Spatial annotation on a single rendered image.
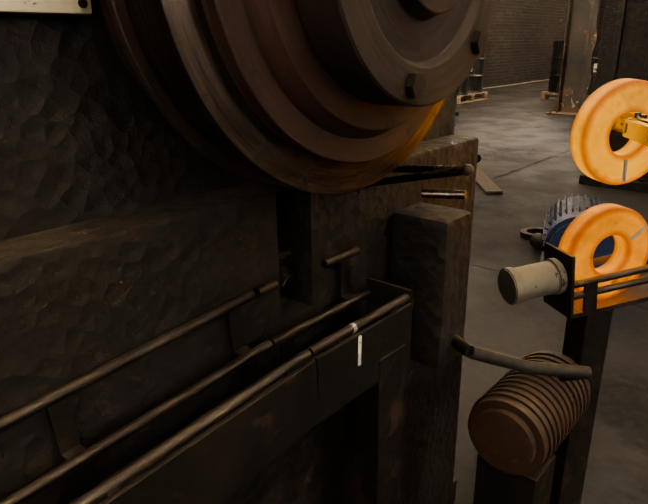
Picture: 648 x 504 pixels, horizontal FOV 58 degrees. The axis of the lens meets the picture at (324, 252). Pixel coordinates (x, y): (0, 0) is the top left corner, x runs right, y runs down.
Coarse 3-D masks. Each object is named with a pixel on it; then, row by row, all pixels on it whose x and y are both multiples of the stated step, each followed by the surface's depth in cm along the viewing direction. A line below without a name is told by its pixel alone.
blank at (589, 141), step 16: (624, 80) 86; (640, 80) 85; (592, 96) 86; (608, 96) 84; (624, 96) 85; (640, 96) 86; (592, 112) 85; (608, 112) 85; (624, 112) 86; (576, 128) 87; (592, 128) 86; (608, 128) 86; (576, 144) 88; (592, 144) 87; (608, 144) 87; (640, 144) 89; (576, 160) 90; (592, 160) 88; (608, 160) 88; (624, 160) 89; (640, 160) 90; (592, 176) 89; (608, 176) 89; (624, 176) 90; (640, 176) 91
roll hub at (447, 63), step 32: (320, 0) 45; (352, 0) 45; (384, 0) 49; (416, 0) 50; (448, 0) 53; (480, 0) 59; (320, 32) 47; (352, 32) 46; (384, 32) 50; (416, 32) 54; (448, 32) 58; (352, 64) 48; (384, 64) 50; (416, 64) 54; (448, 64) 57; (384, 96) 52
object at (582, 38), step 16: (576, 0) 816; (592, 0) 795; (576, 16) 821; (592, 16) 803; (576, 32) 826; (592, 32) 816; (576, 48) 832; (592, 48) 828; (576, 64) 837; (560, 80) 846; (576, 80) 843; (560, 96) 857; (576, 96) 849; (560, 112) 867; (576, 112) 854
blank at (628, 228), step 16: (592, 208) 93; (608, 208) 92; (624, 208) 92; (576, 224) 92; (592, 224) 91; (608, 224) 92; (624, 224) 93; (640, 224) 94; (576, 240) 91; (592, 240) 92; (624, 240) 94; (640, 240) 95; (576, 256) 92; (592, 256) 93; (624, 256) 95; (640, 256) 96; (576, 272) 93; (592, 272) 94; (608, 272) 96; (576, 288) 94; (624, 288) 97
